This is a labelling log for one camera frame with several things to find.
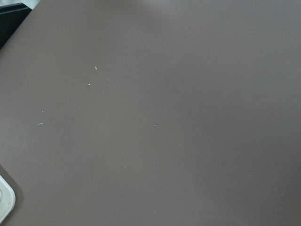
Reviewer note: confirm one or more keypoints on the black object at edge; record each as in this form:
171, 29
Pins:
11, 16

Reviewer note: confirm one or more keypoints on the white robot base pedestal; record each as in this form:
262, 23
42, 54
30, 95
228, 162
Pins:
7, 199

